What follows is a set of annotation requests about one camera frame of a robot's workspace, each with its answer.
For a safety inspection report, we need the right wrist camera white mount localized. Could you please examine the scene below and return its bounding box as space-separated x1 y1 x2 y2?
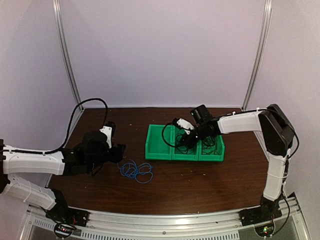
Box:
172 118 195 131

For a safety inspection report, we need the left aluminium frame post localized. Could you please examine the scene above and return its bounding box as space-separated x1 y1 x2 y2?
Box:
52 0 81 104

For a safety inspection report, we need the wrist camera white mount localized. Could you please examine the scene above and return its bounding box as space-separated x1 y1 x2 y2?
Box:
172 118 195 131
99 121 116 148

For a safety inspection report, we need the arm braided black cable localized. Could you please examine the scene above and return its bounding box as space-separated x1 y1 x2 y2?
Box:
4 97 109 155
161 121 186 148

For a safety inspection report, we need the right arm braided black cable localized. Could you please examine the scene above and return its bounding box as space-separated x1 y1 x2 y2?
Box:
161 121 186 148

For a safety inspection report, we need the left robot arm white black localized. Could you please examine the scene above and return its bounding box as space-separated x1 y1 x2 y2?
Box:
0 130 126 222

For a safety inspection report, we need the dark blue cable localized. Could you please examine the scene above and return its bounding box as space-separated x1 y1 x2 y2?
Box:
174 132 198 155

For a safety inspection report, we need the aluminium frame post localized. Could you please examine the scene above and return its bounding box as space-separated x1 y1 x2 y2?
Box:
52 0 81 104
241 0 273 110

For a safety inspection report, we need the right aluminium frame post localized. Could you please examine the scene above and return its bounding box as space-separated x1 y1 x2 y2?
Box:
241 0 273 110

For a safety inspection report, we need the left arm braided black cable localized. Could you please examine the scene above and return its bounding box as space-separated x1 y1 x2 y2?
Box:
4 97 109 155

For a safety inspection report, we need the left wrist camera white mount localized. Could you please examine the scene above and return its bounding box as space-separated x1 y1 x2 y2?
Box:
99 121 116 148

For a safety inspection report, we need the front aluminium rail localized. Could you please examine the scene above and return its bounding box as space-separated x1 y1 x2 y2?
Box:
24 194 308 240

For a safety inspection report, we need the brown thin cable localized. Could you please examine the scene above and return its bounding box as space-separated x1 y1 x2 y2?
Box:
174 132 197 155

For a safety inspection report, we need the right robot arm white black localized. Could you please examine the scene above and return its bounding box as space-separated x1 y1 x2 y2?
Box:
173 104 299 221

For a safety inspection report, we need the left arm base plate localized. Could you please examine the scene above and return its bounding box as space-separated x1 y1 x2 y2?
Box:
44 207 90 227

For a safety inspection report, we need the green bin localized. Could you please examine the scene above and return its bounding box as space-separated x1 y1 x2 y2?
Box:
145 124 173 161
172 127 199 162
198 135 225 162

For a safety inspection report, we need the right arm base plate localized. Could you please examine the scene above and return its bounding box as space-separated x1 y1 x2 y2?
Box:
239 206 282 226

